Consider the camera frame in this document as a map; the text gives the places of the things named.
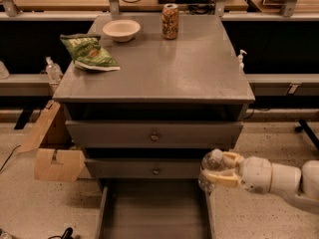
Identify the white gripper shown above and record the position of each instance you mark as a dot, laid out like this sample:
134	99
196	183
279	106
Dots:
256	174

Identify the clear plastic water bottle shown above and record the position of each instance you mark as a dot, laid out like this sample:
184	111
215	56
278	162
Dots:
213	161

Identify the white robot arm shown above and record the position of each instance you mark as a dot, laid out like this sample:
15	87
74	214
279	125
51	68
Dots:
299	187

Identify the grey drawer cabinet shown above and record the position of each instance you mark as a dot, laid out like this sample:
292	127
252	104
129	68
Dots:
195	77

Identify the white pump dispenser bottle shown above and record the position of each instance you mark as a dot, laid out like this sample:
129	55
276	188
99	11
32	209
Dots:
240	58

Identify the grey open bottom drawer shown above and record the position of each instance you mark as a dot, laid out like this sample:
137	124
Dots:
154	209

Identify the grey middle drawer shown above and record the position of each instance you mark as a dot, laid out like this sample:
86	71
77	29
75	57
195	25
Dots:
143	168

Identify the grey top drawer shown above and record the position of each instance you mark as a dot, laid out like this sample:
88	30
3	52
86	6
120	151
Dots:
150	134

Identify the clear bottle on shelf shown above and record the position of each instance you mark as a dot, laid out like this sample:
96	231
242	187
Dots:
53	71

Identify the black stand leg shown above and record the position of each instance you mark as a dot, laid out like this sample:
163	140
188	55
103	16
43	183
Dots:
303	125

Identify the patterned drink can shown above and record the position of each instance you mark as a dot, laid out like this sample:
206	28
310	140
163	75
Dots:
169	21

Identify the brown cardboard box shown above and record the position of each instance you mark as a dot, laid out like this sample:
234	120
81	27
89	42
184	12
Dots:
57	157

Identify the black object at floor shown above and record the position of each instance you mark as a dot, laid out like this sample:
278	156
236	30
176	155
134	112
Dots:
67	234

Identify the white paper bowl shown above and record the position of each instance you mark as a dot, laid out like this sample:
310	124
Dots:
121	30

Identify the green chip bag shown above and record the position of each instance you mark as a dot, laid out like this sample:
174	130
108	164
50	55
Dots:
87	53

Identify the wooden workbench with metal frame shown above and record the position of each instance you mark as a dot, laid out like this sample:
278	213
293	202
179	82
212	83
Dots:
281	37

